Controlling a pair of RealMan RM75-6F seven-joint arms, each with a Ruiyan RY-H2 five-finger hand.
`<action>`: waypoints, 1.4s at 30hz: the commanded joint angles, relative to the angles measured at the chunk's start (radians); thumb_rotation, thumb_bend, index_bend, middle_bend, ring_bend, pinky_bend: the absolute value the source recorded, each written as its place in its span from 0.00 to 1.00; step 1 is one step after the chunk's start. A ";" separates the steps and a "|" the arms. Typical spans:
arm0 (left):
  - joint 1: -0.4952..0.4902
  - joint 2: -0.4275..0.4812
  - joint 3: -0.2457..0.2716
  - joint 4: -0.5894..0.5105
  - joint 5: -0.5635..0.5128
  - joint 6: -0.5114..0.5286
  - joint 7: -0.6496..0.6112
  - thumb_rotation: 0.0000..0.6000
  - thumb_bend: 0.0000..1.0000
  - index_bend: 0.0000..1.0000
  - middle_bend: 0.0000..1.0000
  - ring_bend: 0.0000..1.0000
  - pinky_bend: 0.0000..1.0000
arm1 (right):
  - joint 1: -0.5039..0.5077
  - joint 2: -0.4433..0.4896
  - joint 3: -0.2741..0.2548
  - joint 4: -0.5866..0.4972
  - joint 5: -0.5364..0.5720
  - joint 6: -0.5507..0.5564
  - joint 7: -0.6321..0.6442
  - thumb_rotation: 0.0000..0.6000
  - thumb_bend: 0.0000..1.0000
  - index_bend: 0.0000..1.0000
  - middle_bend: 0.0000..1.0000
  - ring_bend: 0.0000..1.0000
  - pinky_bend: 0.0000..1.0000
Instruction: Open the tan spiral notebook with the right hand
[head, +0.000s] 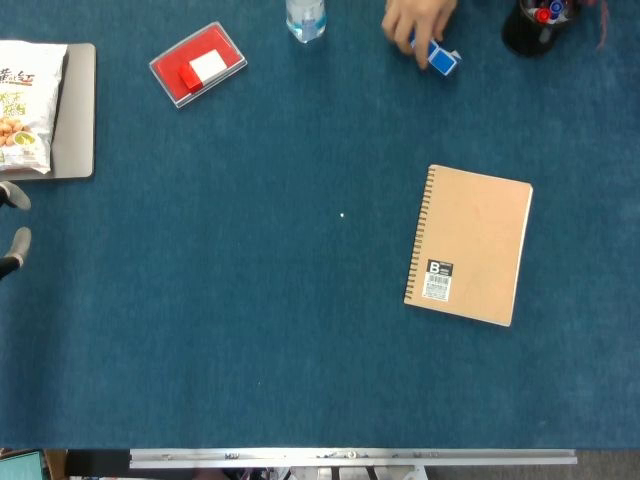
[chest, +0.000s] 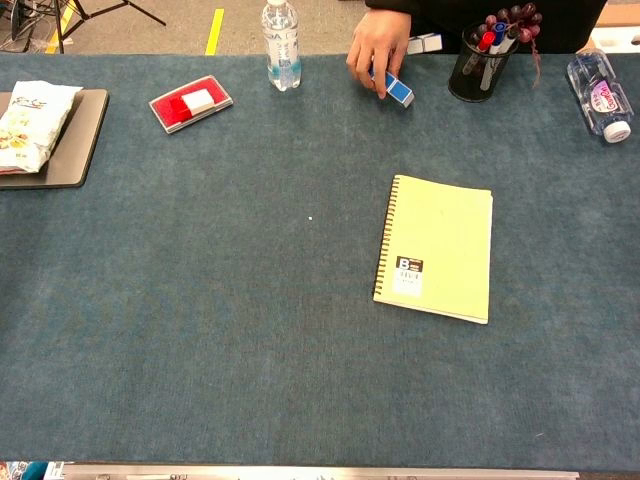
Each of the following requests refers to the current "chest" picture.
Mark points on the red white stamp block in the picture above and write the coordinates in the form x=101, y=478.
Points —
x=197, y=101

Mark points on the clear water bottle blue label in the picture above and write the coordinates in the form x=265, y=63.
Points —
x=282, y=50

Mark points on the colourful printed packaging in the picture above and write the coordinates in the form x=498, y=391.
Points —
x=25, y=471

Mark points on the blue white small box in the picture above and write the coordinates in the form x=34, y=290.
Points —
x=400, y=92

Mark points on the blue felt table mat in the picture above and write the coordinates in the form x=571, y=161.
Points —
x=200, y=300

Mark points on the person in black clothes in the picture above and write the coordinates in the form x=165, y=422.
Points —
x=440, y=15

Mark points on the black mesh pen holder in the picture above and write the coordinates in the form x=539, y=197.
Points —
x=475, y=82

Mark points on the red ink pad case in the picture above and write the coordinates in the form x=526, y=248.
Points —
x=167, y=117

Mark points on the kraft spiral notebook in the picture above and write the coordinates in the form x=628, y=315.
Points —
x=440, y=235

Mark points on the black tripod stand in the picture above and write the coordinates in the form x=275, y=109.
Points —
x=59, y=30

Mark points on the dark grey tray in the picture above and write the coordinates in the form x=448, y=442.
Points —
x=75, y=155

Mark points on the dark cap marker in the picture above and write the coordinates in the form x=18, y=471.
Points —
x=513, y=34

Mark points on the aluminium table edge rail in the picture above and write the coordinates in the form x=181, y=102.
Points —
x=300, y=472

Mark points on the person's bare hand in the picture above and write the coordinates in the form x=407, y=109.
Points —
x=375, y=45

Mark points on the red cap marker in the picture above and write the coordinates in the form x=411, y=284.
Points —
x=486, y=42

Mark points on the white foam box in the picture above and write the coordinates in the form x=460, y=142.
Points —
x=617, y=39

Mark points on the clear water bottle pink label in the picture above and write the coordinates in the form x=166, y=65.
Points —
x=597, y=100

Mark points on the white snack bag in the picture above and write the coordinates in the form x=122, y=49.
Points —
x=30, y=125

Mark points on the yellow floor tape strip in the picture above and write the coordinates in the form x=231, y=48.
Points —
x=215, y=32
x=60, y=25

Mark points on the brown cardboard box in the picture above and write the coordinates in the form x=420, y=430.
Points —
x=620, y=15

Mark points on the blue cap marker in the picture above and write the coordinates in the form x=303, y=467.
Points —
x=500, y=28

